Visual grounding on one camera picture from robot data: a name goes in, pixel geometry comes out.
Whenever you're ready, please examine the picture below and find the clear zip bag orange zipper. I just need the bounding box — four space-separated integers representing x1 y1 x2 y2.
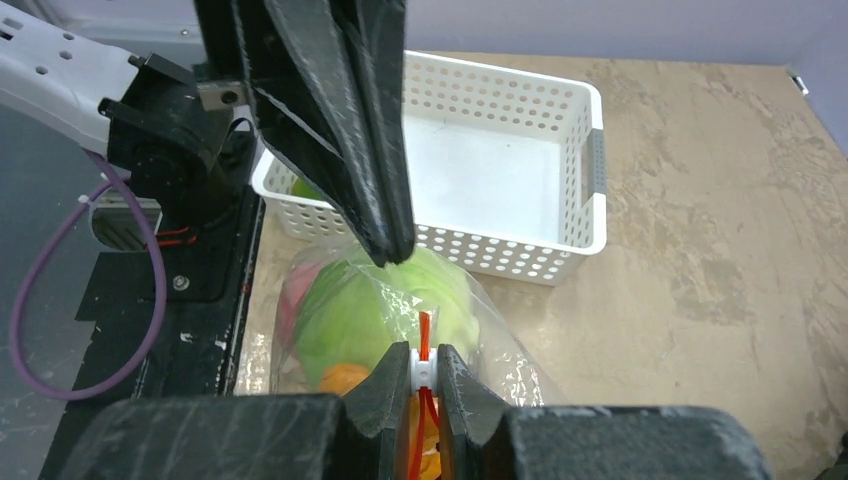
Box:
234 244 560 479

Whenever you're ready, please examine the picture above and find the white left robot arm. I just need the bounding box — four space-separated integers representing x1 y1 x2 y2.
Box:
1 1 415 266

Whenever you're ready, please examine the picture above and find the pink peach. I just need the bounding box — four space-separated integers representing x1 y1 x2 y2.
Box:
272 263 323 354

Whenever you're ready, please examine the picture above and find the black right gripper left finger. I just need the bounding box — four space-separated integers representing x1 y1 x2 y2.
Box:
59 342 411 479

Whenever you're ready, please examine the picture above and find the green bell pepper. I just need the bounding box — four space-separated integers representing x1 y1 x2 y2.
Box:
290 178 324 201

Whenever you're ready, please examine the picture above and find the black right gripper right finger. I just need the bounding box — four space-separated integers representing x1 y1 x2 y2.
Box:
437 344 772 479

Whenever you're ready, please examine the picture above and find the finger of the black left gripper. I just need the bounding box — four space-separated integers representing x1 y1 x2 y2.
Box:
325 1 414 264
192 0 392 270

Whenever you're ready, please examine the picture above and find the white plastic basket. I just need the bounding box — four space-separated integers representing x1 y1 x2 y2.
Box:
251 49 609 287

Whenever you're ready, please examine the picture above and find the green cabbage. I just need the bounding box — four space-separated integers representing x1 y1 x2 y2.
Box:
294 247 480 387

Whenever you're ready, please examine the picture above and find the orange food piece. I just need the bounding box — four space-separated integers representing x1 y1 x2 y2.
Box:
318 363 371 396

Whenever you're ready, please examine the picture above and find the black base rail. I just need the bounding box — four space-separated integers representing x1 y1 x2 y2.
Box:
38 188 264 479

